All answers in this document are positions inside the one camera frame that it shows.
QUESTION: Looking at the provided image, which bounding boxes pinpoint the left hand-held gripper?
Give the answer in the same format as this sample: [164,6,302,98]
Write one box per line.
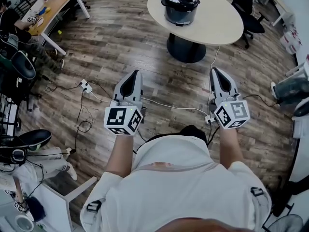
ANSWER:
[103,69,148,137]

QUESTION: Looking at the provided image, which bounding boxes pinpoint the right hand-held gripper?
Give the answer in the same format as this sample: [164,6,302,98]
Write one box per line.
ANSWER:
[208,67,251,131]

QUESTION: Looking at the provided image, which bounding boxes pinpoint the dark blue rice cooker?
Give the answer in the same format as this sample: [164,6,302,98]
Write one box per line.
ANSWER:
[164,3,200,27]

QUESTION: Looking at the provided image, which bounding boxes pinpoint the black silver pressure cooker lid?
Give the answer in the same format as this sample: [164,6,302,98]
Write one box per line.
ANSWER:
[161,0,201,13]

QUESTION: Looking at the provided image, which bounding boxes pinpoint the person's left forearm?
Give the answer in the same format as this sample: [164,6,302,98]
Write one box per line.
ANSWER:
[105,133,135,179]

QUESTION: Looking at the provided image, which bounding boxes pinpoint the person's right forearm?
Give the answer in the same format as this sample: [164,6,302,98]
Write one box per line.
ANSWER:
[218,126,245,171]

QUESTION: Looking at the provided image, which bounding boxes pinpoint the person's black trousers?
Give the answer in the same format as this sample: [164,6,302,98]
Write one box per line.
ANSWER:
[180,125,208,146]

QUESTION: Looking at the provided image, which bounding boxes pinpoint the round beige table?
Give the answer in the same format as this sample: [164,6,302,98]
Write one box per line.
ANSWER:
[146,0,244,64]

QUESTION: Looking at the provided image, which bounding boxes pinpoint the red white cartons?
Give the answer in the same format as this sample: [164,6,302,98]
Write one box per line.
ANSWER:
[280,27,303,56]

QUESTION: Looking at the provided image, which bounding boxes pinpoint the wooden desk white legs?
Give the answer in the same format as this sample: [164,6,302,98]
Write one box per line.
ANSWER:
[20,0,91,57]

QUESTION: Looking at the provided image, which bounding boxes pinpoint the person's white shirt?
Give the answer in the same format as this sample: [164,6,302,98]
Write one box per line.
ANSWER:
[81,131,272,232]

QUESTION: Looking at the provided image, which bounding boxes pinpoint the black head-mounted rig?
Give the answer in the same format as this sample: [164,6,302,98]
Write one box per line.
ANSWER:
[0,146,28,166]

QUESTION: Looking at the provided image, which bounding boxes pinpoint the white round cup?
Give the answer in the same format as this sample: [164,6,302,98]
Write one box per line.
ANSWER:
[14,214,35,232]

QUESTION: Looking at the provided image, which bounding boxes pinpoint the white hanging cable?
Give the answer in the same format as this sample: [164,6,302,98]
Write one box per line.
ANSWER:
[208,46,221,106]

